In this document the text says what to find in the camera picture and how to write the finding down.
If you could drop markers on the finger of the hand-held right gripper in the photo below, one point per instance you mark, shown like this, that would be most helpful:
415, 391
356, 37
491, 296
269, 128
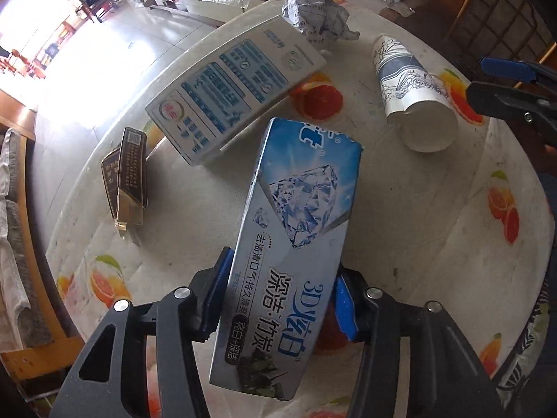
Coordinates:
500, 98
507, 69

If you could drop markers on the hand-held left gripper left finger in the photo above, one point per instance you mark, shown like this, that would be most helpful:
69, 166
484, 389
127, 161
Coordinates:
213, 300

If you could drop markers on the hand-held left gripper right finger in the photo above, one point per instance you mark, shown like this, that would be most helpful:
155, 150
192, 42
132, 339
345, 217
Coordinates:
348, 309

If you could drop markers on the blue toothpaste box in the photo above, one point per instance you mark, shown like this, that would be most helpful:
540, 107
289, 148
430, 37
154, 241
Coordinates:
296, 226

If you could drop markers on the wooden lattice chair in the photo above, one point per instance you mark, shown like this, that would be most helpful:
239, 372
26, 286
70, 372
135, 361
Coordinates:
500, 13

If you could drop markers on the blue patterned paper cup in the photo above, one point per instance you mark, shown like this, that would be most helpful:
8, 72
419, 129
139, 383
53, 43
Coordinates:
413, 91

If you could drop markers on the fruit print tablecloth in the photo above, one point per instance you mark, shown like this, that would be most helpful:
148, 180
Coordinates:
435, 209

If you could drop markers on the gold brown small box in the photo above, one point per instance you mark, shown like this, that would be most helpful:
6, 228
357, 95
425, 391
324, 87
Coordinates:
126, 174

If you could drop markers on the crumpled printed paper ball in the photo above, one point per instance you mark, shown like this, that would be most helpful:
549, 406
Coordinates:
317, 13

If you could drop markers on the white box with blue print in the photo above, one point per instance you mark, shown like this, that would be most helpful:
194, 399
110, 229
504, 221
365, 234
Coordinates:
235, 96

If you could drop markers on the wooden sofa with striped cover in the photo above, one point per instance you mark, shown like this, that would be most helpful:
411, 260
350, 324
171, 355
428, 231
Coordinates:
13, 235

